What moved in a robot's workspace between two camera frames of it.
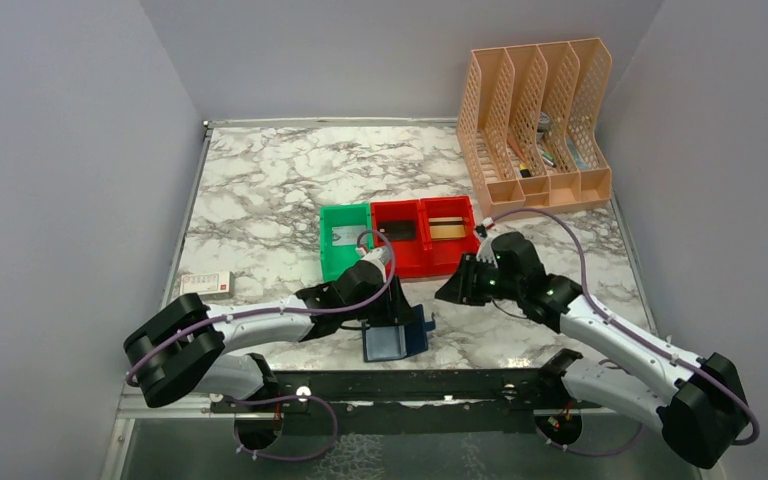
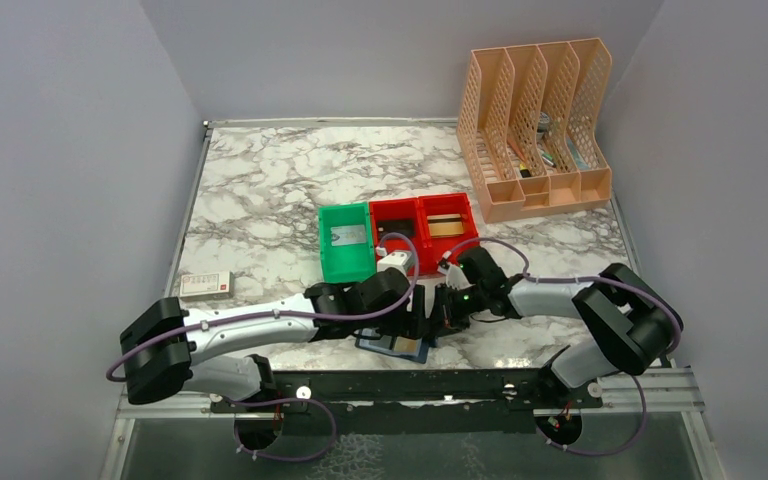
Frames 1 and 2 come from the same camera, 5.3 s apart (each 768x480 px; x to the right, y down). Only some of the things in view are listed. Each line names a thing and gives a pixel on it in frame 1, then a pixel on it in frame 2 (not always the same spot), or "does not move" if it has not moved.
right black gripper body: [490, 283] → [457, 305]
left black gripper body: [385, 311] → [401, 323]
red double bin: [427, 236] does not move
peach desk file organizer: [531, 128] does not move
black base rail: [404, 402] does not move
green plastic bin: [346, 235] does not move
